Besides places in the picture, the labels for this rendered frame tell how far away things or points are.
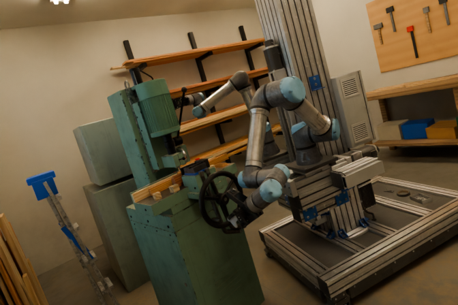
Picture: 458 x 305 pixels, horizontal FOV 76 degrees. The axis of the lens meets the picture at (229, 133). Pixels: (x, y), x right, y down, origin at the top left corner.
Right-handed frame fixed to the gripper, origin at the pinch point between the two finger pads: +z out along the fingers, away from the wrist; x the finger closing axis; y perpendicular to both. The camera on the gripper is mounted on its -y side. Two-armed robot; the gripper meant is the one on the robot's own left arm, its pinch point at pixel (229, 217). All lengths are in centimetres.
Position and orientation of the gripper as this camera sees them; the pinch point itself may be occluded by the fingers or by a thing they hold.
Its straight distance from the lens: 137.0
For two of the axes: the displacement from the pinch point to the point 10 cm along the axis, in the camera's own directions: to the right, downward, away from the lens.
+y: 5.7, 7.8, -2.7
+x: 7.0, -2.9, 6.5
